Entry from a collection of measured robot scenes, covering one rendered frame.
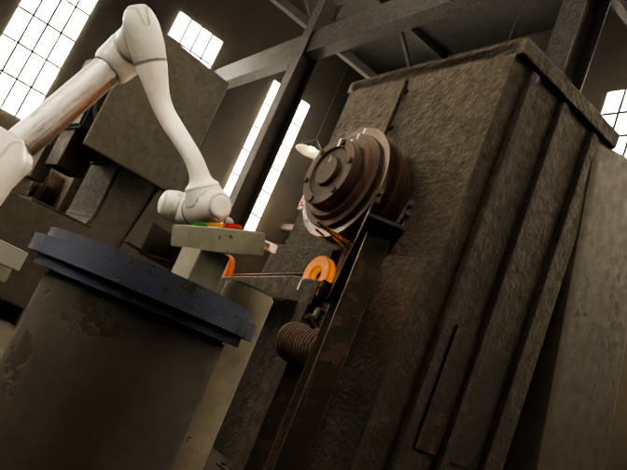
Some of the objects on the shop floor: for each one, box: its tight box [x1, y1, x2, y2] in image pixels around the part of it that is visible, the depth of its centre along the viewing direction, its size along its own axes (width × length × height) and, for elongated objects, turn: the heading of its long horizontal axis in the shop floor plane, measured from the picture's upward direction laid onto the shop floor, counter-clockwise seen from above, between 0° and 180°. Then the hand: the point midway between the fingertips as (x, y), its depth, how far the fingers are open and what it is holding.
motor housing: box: [228, 322, 319, 470], centre depth 190 cm, size 13×22×54 cm, turn 96°
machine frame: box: [213, 37, 620, 470], centre depth 260 cm, size 73×108×176 cm
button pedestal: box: [171, 225, 266, 292], centre depth 130 cm, size 16×24×62 cm, turn 96°
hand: (267, 245), depth 218 cm, fingers closed
